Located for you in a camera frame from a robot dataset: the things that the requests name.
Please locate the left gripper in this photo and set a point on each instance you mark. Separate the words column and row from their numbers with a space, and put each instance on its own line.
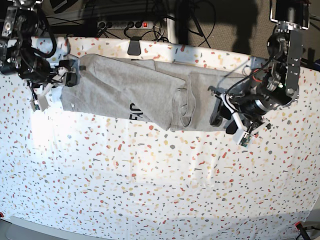
column 250, row 106

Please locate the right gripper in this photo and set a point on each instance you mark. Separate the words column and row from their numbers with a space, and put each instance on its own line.
column 38, row 71

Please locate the grey T-shirt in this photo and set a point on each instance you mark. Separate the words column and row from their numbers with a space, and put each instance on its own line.
column 175, row 97

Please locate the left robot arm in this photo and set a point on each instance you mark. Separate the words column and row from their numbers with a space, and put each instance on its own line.
column 274, row 84

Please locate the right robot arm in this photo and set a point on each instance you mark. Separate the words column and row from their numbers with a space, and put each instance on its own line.
column 21, row 23

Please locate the white power strip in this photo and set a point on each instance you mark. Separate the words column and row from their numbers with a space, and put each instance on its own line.
column 121, row 25

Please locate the black table clip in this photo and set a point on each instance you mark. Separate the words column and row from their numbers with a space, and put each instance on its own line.
column 134, row 48

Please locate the terrazzo patterned tablecloth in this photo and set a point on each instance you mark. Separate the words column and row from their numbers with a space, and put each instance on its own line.
column 131, row 180

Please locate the black tripod stand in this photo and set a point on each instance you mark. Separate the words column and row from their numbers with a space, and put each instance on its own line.
column 186, row 21

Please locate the red corner clamp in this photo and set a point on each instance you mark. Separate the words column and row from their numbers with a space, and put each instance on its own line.
column 299, row 226

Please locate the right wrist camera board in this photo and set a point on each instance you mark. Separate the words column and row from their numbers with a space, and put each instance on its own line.
column 39, row 100

